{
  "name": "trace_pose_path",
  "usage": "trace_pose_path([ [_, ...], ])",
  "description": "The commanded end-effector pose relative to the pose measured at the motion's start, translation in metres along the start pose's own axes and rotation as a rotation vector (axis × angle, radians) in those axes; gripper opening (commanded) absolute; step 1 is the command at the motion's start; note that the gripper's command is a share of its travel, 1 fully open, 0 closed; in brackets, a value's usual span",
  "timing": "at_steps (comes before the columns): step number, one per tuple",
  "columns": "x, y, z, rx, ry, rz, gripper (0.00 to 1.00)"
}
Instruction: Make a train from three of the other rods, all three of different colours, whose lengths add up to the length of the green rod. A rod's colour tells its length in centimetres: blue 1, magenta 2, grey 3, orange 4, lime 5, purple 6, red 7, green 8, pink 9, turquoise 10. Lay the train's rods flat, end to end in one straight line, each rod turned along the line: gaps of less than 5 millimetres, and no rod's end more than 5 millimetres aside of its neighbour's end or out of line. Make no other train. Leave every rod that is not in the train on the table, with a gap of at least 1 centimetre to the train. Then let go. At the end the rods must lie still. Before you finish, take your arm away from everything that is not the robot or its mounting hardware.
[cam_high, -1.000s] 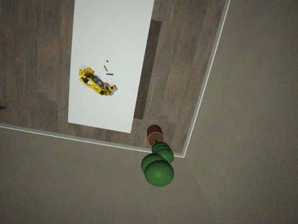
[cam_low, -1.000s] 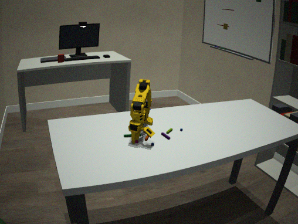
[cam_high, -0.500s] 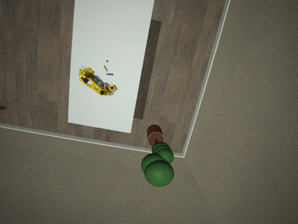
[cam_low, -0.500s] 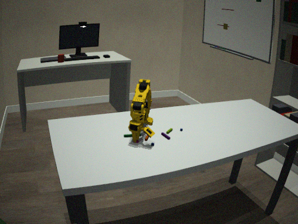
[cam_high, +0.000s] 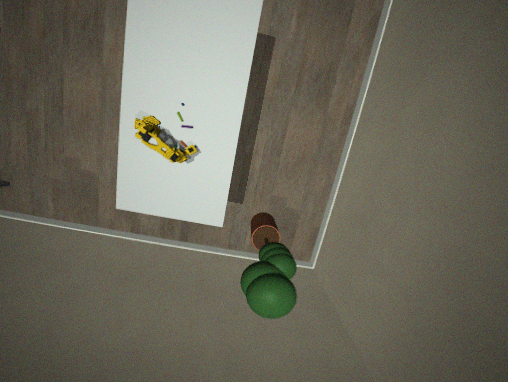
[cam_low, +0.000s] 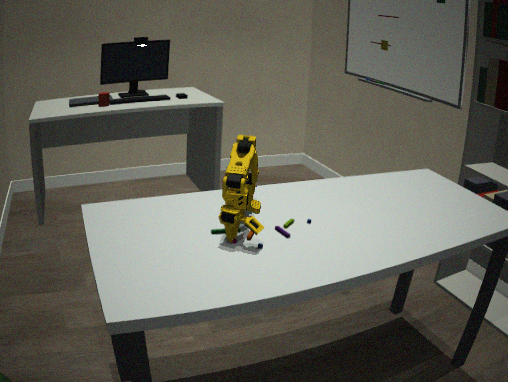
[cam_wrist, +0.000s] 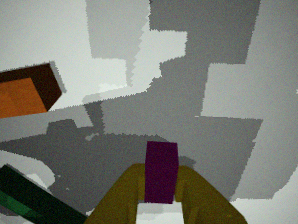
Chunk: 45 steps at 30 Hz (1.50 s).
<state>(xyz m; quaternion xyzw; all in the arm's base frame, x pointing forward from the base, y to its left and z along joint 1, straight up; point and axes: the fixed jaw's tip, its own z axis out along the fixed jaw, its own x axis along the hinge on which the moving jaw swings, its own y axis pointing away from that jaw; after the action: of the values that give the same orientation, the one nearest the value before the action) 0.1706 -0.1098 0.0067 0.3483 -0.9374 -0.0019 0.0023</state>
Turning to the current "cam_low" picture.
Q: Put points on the lime green rod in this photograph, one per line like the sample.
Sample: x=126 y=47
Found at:
x=288 y=223

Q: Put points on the purple rod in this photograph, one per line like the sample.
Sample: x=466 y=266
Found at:
x=282 y=231

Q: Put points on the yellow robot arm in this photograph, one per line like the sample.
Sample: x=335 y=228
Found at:
x=239 y=176

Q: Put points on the dark green rod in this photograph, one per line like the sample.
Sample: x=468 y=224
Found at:
x=220 y=231

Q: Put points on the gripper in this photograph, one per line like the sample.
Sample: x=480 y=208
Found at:
x=231 y=218

